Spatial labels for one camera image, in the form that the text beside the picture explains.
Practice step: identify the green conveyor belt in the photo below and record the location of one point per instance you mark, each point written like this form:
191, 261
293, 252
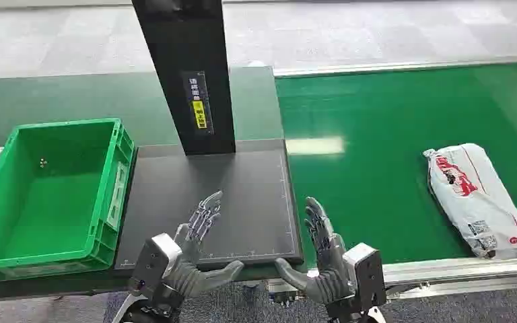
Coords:
374, 187

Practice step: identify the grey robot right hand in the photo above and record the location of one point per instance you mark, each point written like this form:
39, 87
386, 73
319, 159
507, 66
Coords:
330, 272

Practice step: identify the green plastic crate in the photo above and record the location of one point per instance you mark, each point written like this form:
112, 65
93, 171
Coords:
51, 200

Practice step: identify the aluminium conveyor side rail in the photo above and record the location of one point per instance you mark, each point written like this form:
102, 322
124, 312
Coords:
401, 66
454, 274

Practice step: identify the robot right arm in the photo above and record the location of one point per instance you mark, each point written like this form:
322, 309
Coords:
352, 314

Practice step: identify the white parcel bag red print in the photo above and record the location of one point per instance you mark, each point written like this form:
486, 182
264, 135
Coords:
477, 200

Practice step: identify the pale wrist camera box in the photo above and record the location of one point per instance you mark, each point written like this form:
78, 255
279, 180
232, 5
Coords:
367, 274
153, 263

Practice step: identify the white label on crate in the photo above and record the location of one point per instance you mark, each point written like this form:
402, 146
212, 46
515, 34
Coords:
116, 196

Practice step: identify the black yellow warning sticker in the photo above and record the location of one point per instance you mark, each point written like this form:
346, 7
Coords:
198, 103

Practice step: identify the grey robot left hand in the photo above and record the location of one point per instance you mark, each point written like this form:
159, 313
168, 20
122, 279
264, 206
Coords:
192, 272

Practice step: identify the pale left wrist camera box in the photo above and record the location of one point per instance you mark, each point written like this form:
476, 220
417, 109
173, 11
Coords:
153, 263

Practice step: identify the black upright scanner column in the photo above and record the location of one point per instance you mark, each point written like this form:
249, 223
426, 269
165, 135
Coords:
187, 53

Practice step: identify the black weighing platform plate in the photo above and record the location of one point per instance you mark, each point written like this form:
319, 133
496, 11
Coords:
249, 196

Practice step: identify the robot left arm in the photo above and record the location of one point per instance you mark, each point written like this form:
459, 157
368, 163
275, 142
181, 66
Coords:
151, 307

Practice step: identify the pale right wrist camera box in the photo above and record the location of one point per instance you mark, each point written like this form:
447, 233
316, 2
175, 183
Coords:
367, 274

